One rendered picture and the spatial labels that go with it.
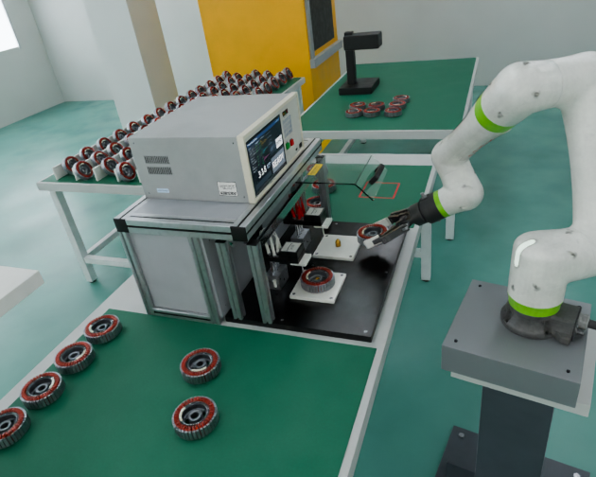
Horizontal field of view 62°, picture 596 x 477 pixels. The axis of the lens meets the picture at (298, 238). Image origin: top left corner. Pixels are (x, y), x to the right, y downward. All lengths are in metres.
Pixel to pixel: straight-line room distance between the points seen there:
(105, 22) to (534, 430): 4.97
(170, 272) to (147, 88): 3.98
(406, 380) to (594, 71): 1.53
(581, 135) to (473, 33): 5.36
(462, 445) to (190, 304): 1.19
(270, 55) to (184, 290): 3.88
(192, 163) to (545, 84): 0.93
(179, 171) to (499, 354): 1.01
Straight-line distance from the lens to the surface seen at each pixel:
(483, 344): 1.34
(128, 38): 5.39
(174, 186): 1.56
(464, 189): 1.58
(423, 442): 2.17
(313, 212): 1.76
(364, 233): 1.77
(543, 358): 1.34
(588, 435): 2.31
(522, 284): 1.30
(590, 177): 1.35
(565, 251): 1.28
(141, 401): 1.45
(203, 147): 1.44
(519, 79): 1.24
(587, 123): 1.34
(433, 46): 6.70
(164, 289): 1.64
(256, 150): 1.44
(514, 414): 1.56
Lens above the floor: 1.73
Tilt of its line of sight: 30 degrees down
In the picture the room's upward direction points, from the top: 8 degrees counter-clockwise
